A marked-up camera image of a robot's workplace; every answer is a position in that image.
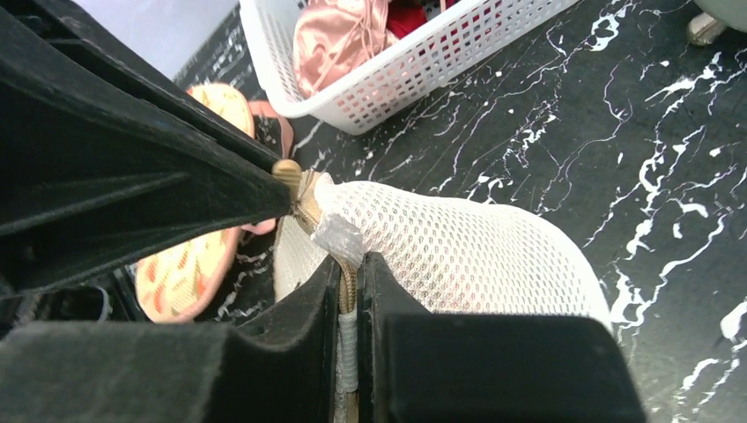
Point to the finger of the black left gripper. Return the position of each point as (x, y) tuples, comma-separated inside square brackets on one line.
[(104, 160)]

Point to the white mesh laundry bag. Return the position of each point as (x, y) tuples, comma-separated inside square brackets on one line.
[(452, 255)]

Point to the red bra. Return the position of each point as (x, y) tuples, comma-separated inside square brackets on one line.
[(406, 16)]

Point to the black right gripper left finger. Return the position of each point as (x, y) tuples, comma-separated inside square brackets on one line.
[(278, 367)]

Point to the white plastic basket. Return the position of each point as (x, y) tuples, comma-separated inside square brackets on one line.
[(442, 49)]

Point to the pink satin bra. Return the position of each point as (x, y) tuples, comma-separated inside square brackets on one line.
[(333, 38)]

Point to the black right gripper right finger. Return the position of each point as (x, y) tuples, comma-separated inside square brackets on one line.
[(416, 366)]

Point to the round white drawer cabinet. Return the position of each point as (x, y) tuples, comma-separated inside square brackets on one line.
[(716, 16)]

